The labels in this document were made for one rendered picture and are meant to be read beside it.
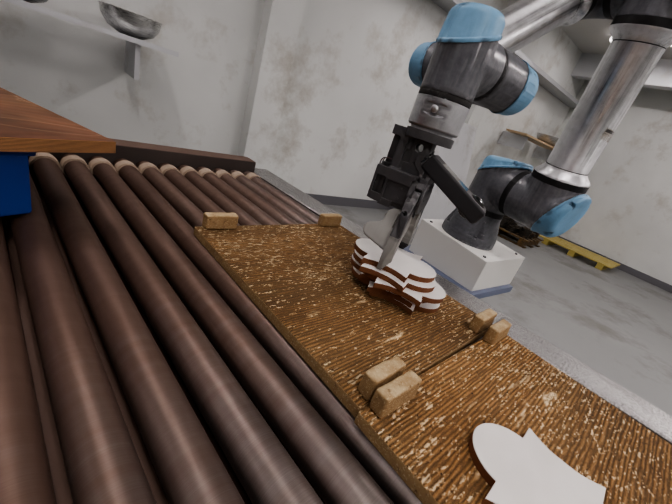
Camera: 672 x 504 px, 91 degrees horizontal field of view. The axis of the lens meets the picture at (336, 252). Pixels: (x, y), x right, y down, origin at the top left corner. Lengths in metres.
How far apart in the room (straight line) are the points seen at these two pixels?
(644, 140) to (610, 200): 1.16
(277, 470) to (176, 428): 0.09
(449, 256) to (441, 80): 0.55
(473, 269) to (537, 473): 0.59
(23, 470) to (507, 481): 0.36
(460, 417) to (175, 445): 0.27
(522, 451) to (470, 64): 0.44
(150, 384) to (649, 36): 0.90
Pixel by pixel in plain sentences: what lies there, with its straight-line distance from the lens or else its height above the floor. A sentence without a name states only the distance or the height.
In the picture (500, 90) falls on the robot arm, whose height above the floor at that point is 1.27.
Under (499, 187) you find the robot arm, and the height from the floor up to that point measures 1.13.
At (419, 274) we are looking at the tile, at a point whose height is 0.99.
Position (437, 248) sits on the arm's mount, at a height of 0.92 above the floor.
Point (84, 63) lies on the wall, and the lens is 3.36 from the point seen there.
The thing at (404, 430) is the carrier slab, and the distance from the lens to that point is 0.36.
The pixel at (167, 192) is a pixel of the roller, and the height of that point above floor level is 0.91.
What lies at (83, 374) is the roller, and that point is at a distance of 0.37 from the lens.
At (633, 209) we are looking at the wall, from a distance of 8.47.
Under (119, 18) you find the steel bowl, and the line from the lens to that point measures 2.87.
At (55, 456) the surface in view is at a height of 0.87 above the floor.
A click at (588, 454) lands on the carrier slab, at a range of 0.50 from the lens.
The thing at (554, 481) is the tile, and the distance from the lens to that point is 0.41.
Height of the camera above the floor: 1.18
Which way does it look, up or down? 23 degrees down
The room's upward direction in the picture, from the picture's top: 18 degrees clockwise
